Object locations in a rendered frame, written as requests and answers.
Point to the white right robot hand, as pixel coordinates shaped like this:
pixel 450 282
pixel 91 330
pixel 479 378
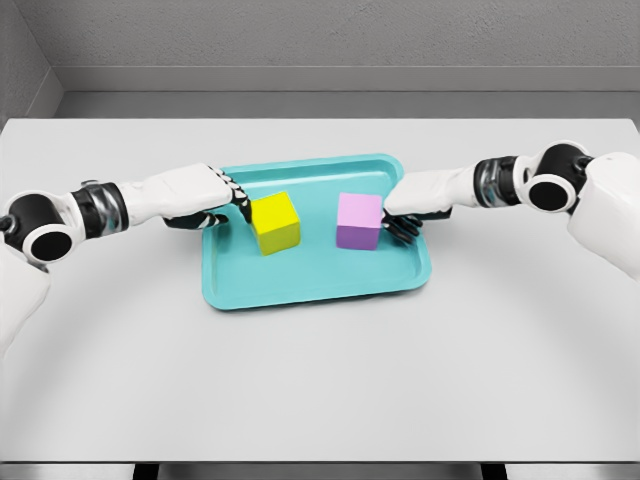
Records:
pixel 415 192

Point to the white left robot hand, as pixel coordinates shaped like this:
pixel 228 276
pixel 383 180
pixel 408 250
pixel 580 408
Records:
pixel 200 192

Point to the pink cube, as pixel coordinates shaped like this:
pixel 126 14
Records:
pixel 358 222

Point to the yellow cube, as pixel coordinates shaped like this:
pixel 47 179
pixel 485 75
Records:
pixel 277 225

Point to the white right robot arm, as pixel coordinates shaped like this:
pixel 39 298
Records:
pixel 555 195

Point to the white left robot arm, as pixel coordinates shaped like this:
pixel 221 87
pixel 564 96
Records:
pixel 60 240

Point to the teal tray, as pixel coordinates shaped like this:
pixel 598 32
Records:
pixel 310 280

